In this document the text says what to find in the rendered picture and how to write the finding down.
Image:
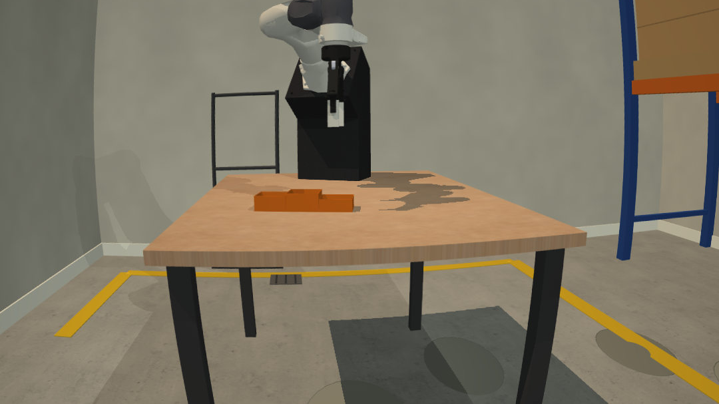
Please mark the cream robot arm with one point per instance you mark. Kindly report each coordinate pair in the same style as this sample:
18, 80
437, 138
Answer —
295, 23

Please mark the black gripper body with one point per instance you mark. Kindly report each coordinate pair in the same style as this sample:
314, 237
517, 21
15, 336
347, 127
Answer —
336, 53

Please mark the orange three-compartment bin rack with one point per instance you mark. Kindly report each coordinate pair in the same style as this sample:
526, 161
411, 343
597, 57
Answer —
303, 200

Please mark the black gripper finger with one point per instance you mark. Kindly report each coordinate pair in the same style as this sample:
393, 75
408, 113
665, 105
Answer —
333, 92
341, 102

